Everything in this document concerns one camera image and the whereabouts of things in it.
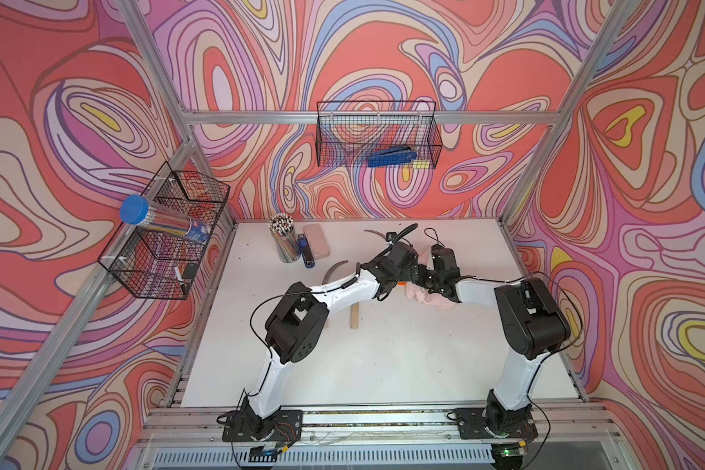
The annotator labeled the orange handled sickle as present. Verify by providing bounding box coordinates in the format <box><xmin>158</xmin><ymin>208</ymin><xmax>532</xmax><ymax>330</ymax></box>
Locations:
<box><xmin>363</xmin><ymin>229</ymin><xmax>387</xmax><ymax>242</ymax></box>

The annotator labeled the pink terry rag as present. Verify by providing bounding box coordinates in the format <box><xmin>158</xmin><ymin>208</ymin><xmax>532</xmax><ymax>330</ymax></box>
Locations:
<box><xmin>405</xmin><ymin>247</ymin><xmax>456</xmax><ymax>311</ymax></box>

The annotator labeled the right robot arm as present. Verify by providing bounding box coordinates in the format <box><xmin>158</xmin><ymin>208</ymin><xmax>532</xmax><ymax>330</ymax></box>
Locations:
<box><xmin>409</xmin><ymin>245</ymin><xmax>571</xmax><ymax>435</ymax></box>

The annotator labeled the blue tool in basket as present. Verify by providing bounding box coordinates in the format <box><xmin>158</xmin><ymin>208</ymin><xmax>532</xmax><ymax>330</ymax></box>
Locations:
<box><xmin>366</xmin><ymin>146</ymin><xmax>417</xmax><ymax>168</ymax></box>

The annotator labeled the aluminium front rail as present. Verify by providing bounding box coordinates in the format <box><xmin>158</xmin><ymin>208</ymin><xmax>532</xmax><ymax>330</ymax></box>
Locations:
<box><xmin>131</xmin><ymin>401</ymin><xmax>638</xmax><ymax>469</ymax></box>

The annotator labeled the blue capped pencil tube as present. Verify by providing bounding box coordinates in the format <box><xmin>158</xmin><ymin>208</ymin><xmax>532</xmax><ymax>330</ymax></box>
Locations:
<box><xmin>119</xmin><ymin>195</ymin><xmax>211</xmax><ymax>245</ymax></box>

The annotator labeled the wooden handled sickle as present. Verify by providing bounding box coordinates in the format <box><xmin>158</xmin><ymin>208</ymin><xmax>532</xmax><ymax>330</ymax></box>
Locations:
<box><xmin>350</xmin><ymin>304</ymin><xmax>360</xmax><ymax>330</ymax></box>
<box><xmin>322</xmin><ymin>260</ymin><xmax>348</xmax><ymax>284</ymax></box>

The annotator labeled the pink eraser block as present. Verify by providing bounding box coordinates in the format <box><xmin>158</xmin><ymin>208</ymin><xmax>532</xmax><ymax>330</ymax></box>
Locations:
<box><xmin>304</xmin><ymin>223</ymin><xmax>330</xmax><ymax>260</ymax></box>

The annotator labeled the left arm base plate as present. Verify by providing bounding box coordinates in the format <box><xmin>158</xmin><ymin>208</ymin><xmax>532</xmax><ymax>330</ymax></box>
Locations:
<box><xmin>217</xmin><ymin>409</ymin><xmax>304</xmax><ymax>444</ymax></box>

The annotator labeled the pencil cup on table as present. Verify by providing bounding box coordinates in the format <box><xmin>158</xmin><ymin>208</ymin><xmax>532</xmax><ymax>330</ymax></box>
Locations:
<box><xmin>268</xmin><ymin>213</ymin><xmax>301</xmax><ymax>264</ymax></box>

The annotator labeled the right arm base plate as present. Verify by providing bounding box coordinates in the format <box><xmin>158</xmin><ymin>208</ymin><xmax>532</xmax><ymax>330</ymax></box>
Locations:
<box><xmin>446</xmin><ymin>405</ymin><xmax>539</xmax><ymax>442</ymax></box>

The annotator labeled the left wire basket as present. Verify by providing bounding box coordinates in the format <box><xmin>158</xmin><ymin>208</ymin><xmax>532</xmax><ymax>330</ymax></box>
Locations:
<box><xmin>97</xmin><ymin>163</ymin><xmax>230</xmax><ymax>301</ymax></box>

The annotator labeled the back wire basket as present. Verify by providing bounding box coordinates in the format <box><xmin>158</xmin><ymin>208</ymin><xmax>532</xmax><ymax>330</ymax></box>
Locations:
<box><xmin>315</xmin><ymin>98</ymin><xmax>443</xmax><ymax>170</ymax></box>

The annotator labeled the blue black stapler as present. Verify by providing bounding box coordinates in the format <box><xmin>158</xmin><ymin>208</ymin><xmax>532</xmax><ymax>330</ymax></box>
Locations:
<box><xmin>298</xmin><ymin>234</ymin><xmax>315</xmax><ymax>268</ymax></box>

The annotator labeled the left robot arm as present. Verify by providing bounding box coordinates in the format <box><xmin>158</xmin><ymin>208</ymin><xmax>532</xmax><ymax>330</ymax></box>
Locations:
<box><xmin>240</xmin><ymin>242</ymin><xmax>419</xmax><ymax>420</ymax></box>

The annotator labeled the wire basket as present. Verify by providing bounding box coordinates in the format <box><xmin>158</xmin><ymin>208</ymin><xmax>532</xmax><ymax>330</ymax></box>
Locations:
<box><xmin>315</xmin><ymin>98</ymin><xmax>443</xmax><ymax>170</ymax></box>
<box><xmin>97</xmin><ymin>163</ymin><xmax>230</xmax><ymax>301</ymax></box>

